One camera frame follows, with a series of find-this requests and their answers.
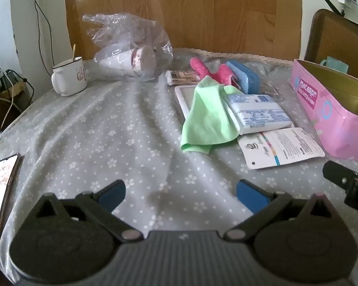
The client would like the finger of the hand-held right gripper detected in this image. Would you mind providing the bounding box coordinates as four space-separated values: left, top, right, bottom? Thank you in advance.
322 161 358 212

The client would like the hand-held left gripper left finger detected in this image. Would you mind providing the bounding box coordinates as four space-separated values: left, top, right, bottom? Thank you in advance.
33 179 144 243

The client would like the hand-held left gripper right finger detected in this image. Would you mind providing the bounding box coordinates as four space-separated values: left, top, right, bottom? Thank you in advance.
225 179 332 243

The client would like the white card package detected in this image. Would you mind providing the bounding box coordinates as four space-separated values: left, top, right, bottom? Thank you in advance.
237 128 326 170

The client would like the pink tin box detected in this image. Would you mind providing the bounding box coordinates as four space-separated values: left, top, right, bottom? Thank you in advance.
289 59 358 164

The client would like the white and blue tissue pack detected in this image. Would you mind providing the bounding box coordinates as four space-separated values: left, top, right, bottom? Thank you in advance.
222 93 294 134

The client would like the green cloth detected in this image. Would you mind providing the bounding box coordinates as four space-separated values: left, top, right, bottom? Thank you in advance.
180 75 242 155

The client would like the small clear packet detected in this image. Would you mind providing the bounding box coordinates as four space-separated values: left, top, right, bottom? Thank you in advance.
260 82 284 102

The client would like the blue plastic case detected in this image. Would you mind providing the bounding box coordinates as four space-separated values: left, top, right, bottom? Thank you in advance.
226 60 261 95

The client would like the white-rimmed clear plastic box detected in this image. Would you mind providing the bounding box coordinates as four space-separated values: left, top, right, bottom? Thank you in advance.
174 85 199 118

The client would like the pink fluffy cloth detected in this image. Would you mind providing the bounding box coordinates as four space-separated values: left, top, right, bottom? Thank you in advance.
190 57 239 87

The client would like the small brown printed packet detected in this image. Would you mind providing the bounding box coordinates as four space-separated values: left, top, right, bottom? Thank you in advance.
166 70 201 87

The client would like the smartphone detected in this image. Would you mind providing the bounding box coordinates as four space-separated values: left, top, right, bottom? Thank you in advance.
0 153 21 243

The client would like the teal plastic cup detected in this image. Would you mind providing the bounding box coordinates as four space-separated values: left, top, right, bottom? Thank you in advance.
320 56 349 74

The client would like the white enamel mug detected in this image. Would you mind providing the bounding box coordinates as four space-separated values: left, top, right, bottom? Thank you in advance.
51 57 88 97

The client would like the stack of white paper cups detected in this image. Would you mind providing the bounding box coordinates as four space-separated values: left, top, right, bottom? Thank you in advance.
100 45 156 78

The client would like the brown chair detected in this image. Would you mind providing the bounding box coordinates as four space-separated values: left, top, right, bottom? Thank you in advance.
304 8 358 79

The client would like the clear plastic bag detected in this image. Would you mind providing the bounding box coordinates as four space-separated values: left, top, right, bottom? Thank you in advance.
83 13 174 82

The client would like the wooden board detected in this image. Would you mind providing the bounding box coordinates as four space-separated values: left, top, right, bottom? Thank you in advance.
63 0 304 61

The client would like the white cable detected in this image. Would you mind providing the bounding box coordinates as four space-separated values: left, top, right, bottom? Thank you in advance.
0 67 20 130

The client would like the black strap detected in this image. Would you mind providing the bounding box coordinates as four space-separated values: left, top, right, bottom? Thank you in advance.
325 0 346 16

